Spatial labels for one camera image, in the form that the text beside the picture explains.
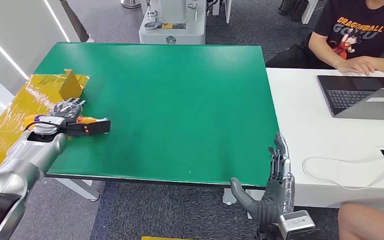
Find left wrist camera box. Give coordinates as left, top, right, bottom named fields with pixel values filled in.
left=64, top=118, right=111, bottom=137

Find seated person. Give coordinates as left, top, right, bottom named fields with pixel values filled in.
left=265, top=0, right=384, bottom=79

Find white desk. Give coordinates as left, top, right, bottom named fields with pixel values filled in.
left=265, top=67, right=384, bottom=213

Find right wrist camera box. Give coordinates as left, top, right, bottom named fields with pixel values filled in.
left=278, top=210, right=319, bottom=240

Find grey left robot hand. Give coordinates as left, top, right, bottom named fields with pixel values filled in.
left=47, top=97, right=87, bottom=124

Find green topped table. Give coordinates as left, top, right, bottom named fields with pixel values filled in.
left=34, top=42, right=281, bottom=220

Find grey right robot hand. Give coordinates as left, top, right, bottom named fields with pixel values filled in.
left=230, top=131, right=296, bottom=225

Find black bag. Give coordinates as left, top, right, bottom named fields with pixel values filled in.
left=278, top=0, right=310, bottom=17

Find white machine base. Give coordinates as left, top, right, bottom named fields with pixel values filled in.
left=138, top=0, right=208, bottom=45

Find thin white cable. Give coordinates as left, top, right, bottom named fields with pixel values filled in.
left=301, top=154, right=384, bottom=192

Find chrome stand base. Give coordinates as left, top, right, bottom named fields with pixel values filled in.
left=121, top=0, right=143, bottom=9

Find grey laptop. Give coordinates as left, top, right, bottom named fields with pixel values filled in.
left=316, top=74, right=384, bottom=121

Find person's hand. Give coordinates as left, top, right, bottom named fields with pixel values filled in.
left=334, top=56, right=377, bottom=76

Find white furniture legs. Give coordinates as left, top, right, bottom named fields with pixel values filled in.
left=211, top=0, right=233, bottom=24

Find yellow flat object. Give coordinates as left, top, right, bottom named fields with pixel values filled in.
left=141, top=235, right=193, bottom=240

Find walking person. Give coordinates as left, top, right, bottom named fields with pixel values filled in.
left=59, top=0, right=95, bottom=43

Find orange plastic bottle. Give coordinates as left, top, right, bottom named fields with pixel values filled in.
left=23, top=114, right=98, bottom=130

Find white furniture panel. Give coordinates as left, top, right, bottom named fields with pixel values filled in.
left=300, top=0, right=319, bottom=25

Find person's knee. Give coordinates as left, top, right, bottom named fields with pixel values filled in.
left=337, top=202, right=384, bottom=240

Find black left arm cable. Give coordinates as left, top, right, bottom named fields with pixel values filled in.
left=23, top=120, right=80, bottom=132

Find yellow taped cardboard box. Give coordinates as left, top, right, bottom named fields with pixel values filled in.
left=0, top=68, right=90, bottom=176

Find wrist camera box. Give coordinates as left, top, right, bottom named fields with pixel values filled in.
left=278, top=210, right=319, bottom=240
left=64, top=118, right=111, bottom=137

